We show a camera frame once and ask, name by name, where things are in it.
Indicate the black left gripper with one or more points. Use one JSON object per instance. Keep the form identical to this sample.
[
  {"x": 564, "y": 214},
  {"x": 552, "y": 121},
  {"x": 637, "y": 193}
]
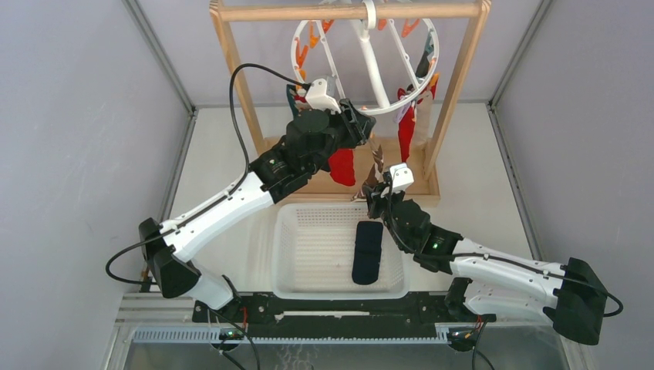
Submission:
[{"x": 360, "y": 126}]

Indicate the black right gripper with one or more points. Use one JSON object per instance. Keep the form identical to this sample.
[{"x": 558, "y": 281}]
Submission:
[{"x": 375, "y": 200}]

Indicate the navy sock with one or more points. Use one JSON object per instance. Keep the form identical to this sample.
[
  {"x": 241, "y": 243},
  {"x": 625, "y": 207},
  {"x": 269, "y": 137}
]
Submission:
[{"x": 367, "y": 252}]

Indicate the red sock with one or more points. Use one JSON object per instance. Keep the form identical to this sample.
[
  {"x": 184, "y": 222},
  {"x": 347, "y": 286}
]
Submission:
[
  {"x": 405, "y": 119},
  {"x": 341, "y": 164}
]

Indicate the brown striped sock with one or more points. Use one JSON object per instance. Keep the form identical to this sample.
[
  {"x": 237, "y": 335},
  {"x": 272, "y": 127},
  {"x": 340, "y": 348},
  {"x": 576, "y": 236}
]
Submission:
[{"x": 375, "y": 173}]

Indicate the beige reindeer sock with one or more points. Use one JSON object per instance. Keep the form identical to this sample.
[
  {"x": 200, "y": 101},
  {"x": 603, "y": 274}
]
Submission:
[{"x": 422, "y": 111}]

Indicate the white round clip hanger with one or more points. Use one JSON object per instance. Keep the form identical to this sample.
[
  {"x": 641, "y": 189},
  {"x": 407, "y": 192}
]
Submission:
[{"x": 313, "y": 32}]

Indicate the white perforated plastic basket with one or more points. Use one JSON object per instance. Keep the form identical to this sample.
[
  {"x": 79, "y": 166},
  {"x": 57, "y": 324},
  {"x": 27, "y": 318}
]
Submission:
[{"x": 313, "y": 251}]

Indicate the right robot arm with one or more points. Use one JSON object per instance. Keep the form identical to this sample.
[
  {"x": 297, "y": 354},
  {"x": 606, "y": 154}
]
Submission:
[{"x": 489, "y": 283}]

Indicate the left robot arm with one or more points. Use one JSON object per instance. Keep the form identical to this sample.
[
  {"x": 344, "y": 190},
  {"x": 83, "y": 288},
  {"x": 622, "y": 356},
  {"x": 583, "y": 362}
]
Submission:
[{"x": 169, "y": 247}]

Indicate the wooden hanger stand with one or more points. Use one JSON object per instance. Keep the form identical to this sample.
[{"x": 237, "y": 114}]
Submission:
[{"x": 364, "y": 78}]

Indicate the dark green sock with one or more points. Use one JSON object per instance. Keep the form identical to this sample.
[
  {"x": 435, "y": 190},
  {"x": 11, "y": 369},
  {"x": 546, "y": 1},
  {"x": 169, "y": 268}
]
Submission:
[{"x": 296, "y": 102}]

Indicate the black grey sock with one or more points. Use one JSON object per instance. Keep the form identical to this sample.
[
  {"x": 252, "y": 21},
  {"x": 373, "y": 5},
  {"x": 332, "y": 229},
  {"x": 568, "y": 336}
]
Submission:
[{"x": 423, "y": 66}]

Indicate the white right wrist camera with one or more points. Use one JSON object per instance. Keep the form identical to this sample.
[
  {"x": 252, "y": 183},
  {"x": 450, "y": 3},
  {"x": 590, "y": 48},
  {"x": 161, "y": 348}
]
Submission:
[{"x": 398, "y": 178}]

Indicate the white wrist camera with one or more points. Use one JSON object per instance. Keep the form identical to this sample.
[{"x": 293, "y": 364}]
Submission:
[
  {"x": 398, "y": 178},
  {"x": 320, "y": 95}
]

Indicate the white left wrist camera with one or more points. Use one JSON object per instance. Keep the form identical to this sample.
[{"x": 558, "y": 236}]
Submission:
[{"x": 320, "y": 95}]

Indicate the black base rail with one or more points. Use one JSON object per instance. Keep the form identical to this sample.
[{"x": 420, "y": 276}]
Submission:
[{"x": 415, "y": 315}]

